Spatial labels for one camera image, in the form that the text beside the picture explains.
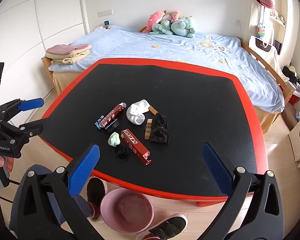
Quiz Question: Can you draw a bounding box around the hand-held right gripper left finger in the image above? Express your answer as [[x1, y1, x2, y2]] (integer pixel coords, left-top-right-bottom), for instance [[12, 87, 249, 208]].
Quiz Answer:
[[10, 143, 101, 240]]

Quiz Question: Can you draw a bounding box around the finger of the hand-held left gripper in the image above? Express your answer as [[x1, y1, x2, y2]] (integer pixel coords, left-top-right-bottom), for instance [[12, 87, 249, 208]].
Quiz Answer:
[[0, 97, 44, 123], [0, 118, 44, 148]]

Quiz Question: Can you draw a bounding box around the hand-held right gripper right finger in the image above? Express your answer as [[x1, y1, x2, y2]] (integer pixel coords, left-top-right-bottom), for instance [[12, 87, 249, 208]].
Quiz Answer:
[[197, 142, 286, 240]]

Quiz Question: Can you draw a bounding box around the pink plastic bin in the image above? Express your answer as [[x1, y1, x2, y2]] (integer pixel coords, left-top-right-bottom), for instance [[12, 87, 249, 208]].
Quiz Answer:
[[100, 187, 155, 233]]

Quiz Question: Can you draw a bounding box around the white sock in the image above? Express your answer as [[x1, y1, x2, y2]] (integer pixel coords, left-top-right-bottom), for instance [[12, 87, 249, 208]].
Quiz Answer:
[[126, 99, 150, 126]]

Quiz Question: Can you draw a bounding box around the person's left black slipper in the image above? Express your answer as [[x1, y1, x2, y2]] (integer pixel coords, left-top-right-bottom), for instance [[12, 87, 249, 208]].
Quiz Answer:
[[86, 177, 108, 221]]

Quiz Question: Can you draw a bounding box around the person's black slipper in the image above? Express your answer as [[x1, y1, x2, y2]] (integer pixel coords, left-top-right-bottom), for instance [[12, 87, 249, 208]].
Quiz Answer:
[[136, 213, 188, 240], [86, 177, 108, 221]]

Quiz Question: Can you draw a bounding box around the green white crumpled tissue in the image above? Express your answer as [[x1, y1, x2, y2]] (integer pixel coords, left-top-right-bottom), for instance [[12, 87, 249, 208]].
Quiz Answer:
[[108, 131, 121, 147]]

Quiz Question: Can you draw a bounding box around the small blue packet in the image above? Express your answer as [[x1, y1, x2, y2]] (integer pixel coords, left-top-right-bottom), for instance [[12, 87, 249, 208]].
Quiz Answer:
[[93, 115, 106, 132]]

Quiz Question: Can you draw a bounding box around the dark red carton box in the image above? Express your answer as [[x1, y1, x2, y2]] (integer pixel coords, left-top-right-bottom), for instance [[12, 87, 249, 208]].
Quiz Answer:
[[100, 102, 127, 129], [120, 128, 152, 166]]

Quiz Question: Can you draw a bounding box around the crumpled pale plastic bag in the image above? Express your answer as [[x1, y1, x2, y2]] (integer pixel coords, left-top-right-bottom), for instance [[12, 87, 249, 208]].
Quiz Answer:
[[117, 195, 151, 222]]

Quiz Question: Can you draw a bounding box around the folded beige towel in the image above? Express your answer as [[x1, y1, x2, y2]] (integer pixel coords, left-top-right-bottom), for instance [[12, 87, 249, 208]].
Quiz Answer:
[[45, 45, 93, 66]]

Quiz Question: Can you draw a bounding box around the folded pink towel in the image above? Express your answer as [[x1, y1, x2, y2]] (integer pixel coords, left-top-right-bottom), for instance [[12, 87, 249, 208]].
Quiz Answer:
[[47, 44, 88, 55]]

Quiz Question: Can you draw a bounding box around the black crumpled sock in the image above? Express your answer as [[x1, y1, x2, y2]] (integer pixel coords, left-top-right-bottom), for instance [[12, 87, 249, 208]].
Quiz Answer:
[[149, 112, 170, 145]]

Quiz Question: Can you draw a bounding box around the brown wooden clip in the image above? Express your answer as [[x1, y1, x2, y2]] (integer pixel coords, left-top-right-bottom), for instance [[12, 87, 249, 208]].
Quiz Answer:
[[143, 118, 153, 140]]

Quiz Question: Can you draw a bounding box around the person's right black slipper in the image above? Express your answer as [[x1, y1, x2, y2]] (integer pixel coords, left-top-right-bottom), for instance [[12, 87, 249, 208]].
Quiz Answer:
[[136, 213, 188, 240]]

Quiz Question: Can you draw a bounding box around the black bag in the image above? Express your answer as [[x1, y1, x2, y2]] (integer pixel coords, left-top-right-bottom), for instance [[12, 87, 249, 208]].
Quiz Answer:
[[282, 66, 300, 88]]

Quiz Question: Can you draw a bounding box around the wooden bed with blue sheet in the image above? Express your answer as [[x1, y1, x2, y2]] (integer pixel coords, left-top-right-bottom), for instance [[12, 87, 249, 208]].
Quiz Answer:
[[41, 25, 294, 134]]

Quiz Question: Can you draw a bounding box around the white tote bag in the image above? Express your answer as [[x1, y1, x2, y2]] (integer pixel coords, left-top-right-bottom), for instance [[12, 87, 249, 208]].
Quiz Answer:
[[248, 35, 278, 56]]

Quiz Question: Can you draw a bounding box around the teal plush toy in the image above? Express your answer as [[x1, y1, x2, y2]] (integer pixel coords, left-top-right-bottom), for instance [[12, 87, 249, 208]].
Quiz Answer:
[[170, 16, 197, 39]]

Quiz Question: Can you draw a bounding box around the striped green white plush toy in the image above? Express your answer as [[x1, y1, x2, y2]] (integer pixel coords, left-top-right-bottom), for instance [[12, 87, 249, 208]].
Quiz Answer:
[[150, 20, 174, 36]]

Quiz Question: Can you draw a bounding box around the pink plush toy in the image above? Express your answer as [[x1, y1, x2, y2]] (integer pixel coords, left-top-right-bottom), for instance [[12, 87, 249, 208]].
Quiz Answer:
[[142, 11, 167, 34]]

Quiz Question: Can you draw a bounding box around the white wall shelf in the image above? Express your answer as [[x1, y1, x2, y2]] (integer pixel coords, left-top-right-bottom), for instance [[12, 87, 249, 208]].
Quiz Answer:
[[268, 5, 287, 28]]

